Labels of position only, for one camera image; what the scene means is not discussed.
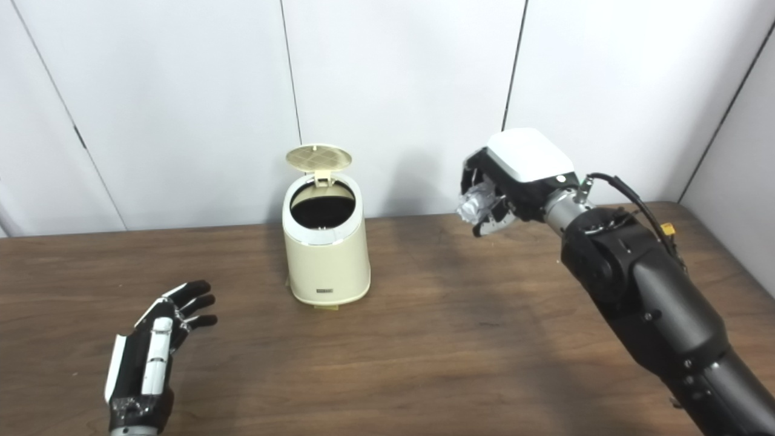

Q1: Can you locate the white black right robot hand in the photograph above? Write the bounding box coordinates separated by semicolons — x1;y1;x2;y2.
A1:
461;128;576;237

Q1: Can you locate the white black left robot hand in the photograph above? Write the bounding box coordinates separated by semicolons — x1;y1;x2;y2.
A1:
104;280;218;434

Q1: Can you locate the white paper ball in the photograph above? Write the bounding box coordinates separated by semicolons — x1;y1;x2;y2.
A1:
456;183;497;223

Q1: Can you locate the round cream bin lid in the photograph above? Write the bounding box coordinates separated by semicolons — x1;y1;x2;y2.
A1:
286;144;352;183

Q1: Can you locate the cream-colored bin body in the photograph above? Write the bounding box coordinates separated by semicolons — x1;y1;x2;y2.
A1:
282;173;371;306

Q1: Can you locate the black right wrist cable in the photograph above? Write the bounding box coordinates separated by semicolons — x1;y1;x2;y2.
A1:
575;173;688;267

